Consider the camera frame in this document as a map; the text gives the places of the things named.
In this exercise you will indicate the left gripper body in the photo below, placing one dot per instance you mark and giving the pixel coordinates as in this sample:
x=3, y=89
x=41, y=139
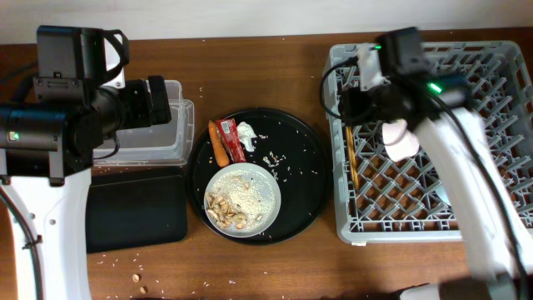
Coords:
x=132, y=107

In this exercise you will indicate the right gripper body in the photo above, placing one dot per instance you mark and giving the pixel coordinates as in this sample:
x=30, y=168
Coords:
x=363, y=107

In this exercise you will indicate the white pink bowl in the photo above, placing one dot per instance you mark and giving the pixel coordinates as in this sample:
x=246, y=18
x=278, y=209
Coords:
x=399, y=142

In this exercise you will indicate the red snack wrapper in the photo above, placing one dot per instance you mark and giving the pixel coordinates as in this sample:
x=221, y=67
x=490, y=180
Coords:
x=230, y=139

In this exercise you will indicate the orange carrot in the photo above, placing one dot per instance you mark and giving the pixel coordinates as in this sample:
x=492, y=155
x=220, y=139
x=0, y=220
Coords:
x=219, y=151

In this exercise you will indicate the white tissue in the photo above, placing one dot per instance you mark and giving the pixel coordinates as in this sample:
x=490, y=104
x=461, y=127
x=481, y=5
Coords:
x=246, y=135

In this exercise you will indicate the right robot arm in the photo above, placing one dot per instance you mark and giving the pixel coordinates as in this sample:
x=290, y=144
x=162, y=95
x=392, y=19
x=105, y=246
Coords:
x=498, y=245

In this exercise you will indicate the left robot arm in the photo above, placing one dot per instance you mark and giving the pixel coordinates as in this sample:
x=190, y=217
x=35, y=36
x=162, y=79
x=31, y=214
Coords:
x=72, y=99

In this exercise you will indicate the grey dishwasher rack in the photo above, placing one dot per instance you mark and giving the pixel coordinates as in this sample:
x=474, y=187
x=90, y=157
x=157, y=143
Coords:
x=380, y=201

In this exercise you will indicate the clear plastic bin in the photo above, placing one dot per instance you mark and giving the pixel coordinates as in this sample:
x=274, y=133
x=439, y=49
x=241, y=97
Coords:
x=158, y=145

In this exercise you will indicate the black rectangular tray bin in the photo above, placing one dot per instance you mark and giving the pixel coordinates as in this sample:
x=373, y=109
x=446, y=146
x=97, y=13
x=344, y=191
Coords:
x=136, y=209

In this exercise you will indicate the round black serving tray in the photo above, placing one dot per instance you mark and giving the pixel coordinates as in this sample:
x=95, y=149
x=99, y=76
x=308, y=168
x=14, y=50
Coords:
x=291, y=152

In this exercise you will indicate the grey plate with food scraps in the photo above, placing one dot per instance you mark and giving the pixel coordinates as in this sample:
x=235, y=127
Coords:
x=242, y=200

